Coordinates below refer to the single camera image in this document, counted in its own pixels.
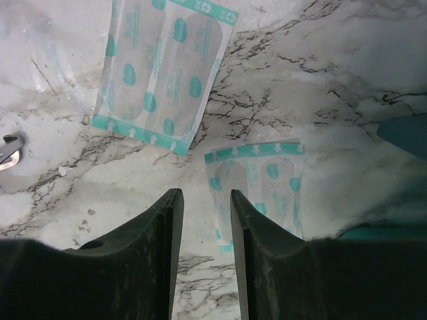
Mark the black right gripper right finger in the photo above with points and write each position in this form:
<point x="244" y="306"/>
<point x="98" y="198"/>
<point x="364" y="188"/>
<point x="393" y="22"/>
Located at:
<point x="365" y="273"/>

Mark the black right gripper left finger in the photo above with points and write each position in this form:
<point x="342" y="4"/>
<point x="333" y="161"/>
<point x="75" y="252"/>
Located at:
<point x="128" y="273"/>

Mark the small clear teal packet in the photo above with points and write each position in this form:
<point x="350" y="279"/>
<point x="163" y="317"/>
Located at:
<point x="161" y="60"/>

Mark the teal medicine box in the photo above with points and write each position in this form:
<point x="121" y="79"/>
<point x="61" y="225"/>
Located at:
<point x="409" y="134"/>

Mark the black handled scissors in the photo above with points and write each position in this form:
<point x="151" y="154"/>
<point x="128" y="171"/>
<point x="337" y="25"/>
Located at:
<point x="11" y="150"/>

